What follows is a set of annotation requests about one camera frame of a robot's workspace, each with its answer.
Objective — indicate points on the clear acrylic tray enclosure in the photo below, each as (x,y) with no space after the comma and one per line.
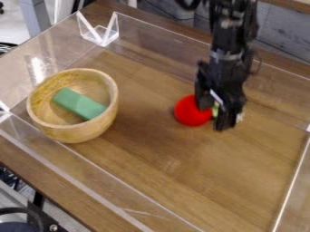
(152,175)

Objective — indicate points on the green rectangular block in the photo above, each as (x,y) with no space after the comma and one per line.
(78,104)

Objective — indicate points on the light wooden bowl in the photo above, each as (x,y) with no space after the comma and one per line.
(59,124)

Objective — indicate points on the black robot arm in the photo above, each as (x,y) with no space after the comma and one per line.
(233,24)

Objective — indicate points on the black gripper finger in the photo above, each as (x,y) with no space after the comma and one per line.
(225,119)
(204,98)

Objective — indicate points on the black table leg bracket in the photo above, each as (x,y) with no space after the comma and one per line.
(41,217)

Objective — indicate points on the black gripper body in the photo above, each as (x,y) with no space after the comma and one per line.
(228,71)

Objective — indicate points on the red plush fruit green stem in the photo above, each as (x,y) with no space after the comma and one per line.
(189,114)

